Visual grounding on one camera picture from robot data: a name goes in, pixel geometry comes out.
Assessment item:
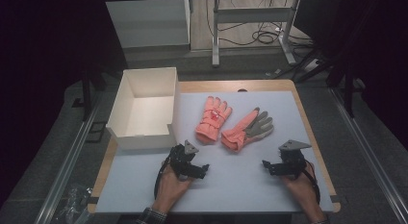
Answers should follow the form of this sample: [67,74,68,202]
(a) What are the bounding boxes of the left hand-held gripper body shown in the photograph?
[168,139,200,181]

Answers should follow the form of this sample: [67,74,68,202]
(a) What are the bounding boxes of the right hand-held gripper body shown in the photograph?
[276,139,313,181]

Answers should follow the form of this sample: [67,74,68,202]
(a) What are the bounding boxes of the pink winter glove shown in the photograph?
[194,95,233,145]
[220,107,275,153]

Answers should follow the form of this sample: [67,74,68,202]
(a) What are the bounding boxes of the white box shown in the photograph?
[105,66,181,151]

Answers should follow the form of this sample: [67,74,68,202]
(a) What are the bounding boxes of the person's right hand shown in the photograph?
[282,162,320,217]

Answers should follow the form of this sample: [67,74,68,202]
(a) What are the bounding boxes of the person's left hand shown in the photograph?
[153,167,194,214]

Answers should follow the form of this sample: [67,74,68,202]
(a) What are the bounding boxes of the white power strip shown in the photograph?
[303,58,320,73]

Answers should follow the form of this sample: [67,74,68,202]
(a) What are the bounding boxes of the clear plastic bag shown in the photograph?
[58,183,94,224]

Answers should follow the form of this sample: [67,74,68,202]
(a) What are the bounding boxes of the black stand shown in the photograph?
[71,69,108,122]

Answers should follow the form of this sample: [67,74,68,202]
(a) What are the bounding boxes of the dark curtain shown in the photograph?
[316,0,408,151]
[0,0,110,206]

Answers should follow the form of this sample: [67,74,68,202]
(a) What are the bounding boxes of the white cabinet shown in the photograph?
[105,0,191,50]

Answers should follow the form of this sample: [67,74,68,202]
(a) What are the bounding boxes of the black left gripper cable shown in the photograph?
[153,153,171,200]

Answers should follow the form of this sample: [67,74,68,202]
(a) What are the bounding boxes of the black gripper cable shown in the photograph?
[302,160,321,205]
[153,153,171,200]

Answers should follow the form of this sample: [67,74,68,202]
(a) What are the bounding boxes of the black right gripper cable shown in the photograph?
[302,160,321,205]

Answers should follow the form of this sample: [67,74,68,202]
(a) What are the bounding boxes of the metal floor rail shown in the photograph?
[34,90,105,224]
[329,87,408,224]

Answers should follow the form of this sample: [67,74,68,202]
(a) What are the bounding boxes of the black floor cables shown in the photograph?
[219,21,315,48]

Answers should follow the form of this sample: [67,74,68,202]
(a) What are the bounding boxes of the white metal desk frame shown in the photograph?
[211,0,303,67]

